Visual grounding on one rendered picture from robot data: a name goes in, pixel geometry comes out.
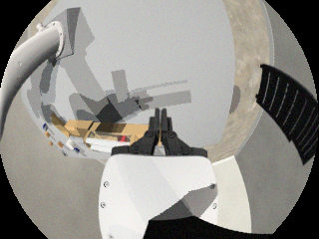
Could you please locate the white short cylinder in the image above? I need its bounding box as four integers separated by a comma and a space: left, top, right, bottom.
66, 139, 76, 149

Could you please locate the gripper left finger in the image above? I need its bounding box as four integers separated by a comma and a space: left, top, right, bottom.
111, 108, 160, 155

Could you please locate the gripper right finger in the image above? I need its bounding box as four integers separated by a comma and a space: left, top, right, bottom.
160, 109, 207, 157

